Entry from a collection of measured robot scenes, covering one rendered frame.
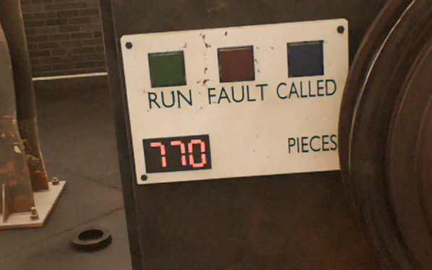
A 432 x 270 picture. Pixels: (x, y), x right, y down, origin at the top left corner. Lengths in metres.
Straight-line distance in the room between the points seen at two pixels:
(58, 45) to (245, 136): 6.24
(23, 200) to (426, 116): 3.04
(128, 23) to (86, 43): 6.15
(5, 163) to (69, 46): 3.58
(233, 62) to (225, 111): 0.06
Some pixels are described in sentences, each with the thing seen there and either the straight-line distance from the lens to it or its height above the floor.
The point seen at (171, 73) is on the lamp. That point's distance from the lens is 0.78.
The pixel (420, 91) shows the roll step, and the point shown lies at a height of 1.19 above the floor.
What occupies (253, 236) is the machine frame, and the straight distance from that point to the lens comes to 0.88.
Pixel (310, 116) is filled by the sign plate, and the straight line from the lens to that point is 0.81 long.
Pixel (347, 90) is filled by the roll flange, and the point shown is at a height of 1.18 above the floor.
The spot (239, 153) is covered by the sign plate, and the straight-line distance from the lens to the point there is 0.81.
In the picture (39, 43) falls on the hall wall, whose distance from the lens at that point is 7.05.
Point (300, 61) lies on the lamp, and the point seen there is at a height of 1.20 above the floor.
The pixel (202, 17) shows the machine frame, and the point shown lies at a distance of 0.80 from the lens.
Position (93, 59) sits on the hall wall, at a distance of 6.96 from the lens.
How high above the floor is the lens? 1.35
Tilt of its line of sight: 17 degrees down
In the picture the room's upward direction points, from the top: 5 degrees counter-clockwise
